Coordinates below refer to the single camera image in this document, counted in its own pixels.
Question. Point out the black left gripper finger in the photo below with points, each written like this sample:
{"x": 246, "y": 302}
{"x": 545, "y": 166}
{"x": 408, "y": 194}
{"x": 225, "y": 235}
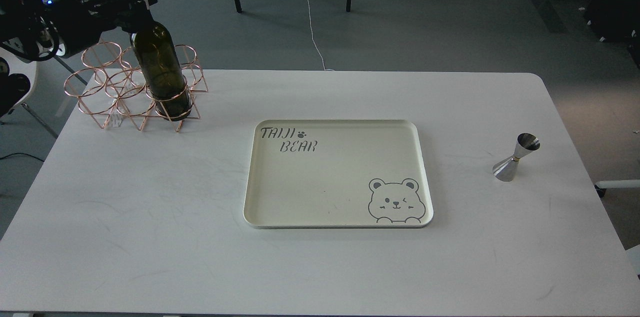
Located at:
{"x": 134, "y": 15}

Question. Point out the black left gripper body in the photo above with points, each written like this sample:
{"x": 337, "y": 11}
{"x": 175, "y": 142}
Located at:
{"x": 79, "y": 24}

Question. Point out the dark green wine bottle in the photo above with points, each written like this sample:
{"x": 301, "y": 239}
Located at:
{"x": 154, "y": 49}

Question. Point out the steel double jigger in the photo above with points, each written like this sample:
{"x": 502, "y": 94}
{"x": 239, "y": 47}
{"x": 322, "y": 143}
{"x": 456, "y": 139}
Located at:
{"x": 506, "y": 169}

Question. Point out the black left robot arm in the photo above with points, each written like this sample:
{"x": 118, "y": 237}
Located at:
{"x": 39, "y": 30}

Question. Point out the white round chair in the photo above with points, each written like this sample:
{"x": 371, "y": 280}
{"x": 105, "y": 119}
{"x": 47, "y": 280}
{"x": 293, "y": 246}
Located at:
{"x": 29, "y": 69}

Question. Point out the cream bear serving tray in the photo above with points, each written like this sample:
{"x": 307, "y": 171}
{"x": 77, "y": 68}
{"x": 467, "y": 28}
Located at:
{"x": 337, "y": 173}

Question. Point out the copper wire bottle rack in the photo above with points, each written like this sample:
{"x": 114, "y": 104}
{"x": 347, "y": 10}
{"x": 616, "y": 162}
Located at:
{"x": 118, "y": 90}

